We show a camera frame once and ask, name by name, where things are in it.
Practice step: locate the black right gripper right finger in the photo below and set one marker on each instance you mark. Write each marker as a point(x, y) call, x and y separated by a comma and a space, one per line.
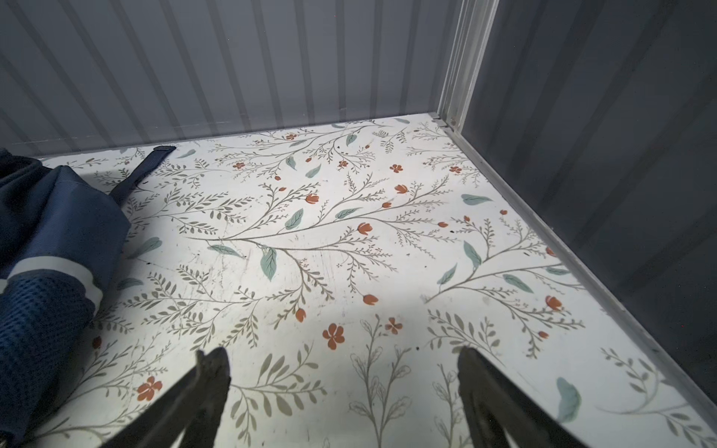
point(499, 414)

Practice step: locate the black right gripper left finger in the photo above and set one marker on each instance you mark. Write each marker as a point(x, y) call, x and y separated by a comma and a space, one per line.
point(189, 412)

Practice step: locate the navy blue student backpack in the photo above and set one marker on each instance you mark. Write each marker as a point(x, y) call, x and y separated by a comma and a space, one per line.
point(61, 240)

